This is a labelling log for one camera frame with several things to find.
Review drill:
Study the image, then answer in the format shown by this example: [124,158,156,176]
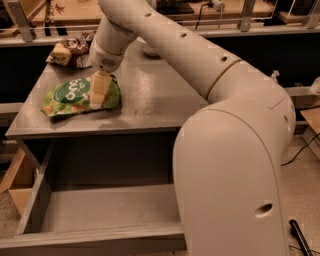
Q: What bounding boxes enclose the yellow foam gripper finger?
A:
[89,71,112,109]

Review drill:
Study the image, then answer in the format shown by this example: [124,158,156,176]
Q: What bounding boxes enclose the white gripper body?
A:
[89,38,125,72]

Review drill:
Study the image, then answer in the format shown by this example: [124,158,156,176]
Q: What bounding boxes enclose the green rice chip bag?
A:
[41,75,121,117]

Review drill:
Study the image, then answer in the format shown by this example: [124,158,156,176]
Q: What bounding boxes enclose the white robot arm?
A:
[90,0,295,256]

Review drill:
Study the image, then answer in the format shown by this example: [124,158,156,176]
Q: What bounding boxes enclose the brown snack bag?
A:
[46,31,95,69]

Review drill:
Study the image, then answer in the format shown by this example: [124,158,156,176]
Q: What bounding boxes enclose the grey drawer cabinet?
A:
[7,42,206,186]

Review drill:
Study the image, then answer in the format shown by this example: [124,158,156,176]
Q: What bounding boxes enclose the open grey top drawer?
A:
[0,144,186,256]

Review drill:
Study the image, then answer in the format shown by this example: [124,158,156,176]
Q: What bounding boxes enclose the white ceramic bowl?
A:
[137,37,158,57]

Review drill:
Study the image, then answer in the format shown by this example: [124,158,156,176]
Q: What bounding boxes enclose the black monitor base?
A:
[156,0,194,15]

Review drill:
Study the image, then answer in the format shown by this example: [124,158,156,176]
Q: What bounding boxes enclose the grey metal railing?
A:
[0,0,320,47]

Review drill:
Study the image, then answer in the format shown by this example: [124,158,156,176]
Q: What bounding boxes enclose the cardboard box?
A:
[0,148,37,215]

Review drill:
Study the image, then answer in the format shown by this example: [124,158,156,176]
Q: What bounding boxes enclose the clear sanitizer pump bottle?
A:
[271,70,280,82]

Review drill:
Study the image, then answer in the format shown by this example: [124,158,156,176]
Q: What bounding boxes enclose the black power cable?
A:
[280,132,320,167]

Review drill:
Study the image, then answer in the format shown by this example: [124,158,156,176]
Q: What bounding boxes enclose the black cylindrical tool handle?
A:
[289,219,314,256]

